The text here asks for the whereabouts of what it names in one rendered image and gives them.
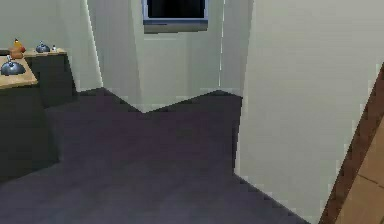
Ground blue framed window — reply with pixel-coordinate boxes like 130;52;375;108
141;0;210;34

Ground dark counter with wooden top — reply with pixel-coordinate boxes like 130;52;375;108
0;47;80;184

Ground brown wooden door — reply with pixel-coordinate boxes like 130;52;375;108
318;62;384;224

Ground brown bread loaf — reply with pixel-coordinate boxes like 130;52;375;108
8;46;25;60

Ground yellow and red bottle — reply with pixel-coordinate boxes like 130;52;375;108
13;37;27;53

